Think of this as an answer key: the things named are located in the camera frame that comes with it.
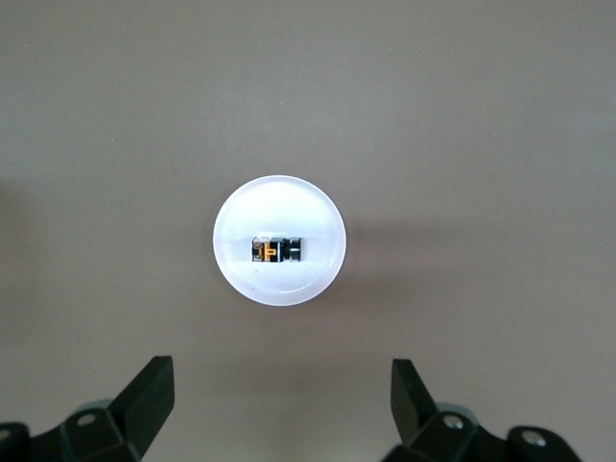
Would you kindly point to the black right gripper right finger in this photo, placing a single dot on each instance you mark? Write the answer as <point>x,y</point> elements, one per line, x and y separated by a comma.
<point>409,409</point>

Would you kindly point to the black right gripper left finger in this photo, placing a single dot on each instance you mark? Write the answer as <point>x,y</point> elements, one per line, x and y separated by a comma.
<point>139,409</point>

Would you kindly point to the orange and black switch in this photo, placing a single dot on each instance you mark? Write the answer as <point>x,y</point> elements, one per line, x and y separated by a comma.
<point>276,250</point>

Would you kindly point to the pink round plate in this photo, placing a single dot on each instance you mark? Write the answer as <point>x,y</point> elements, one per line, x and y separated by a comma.
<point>279,207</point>

